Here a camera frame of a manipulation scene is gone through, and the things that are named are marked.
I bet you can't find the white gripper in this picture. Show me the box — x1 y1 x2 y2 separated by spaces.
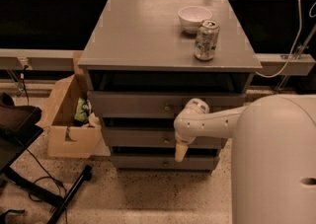
175 131 196 162

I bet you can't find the white ceramic bowl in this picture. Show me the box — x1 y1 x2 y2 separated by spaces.
178 6 212 34

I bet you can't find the black floor cable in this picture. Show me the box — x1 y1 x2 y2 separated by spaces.
25 148 69 224

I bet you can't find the grey bottom drawer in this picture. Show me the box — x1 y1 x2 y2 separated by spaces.
111 155 219 171

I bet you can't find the green white soda can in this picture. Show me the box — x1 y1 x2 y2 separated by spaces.
195 19 220 61

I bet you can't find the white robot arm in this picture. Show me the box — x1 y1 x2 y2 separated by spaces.
174 95 316 224

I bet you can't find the grey top drawer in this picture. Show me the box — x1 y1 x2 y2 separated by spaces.
88 91 246 118

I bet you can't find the grey drawer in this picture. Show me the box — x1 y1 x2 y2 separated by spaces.
111 155 219 171
102 128 227 149
88 91 246 118

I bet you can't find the black chair stand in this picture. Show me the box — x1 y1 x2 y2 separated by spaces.
0 91 94 224

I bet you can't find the white cable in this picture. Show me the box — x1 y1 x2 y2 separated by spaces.
255 0 303 79

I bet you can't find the green chip bag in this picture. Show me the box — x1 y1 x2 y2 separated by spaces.
74 98 91 125

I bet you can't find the grey drawer cabinet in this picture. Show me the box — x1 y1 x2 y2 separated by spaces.
79 0 261 158

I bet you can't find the cardboard box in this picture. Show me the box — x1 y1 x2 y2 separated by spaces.
39 51 102 159

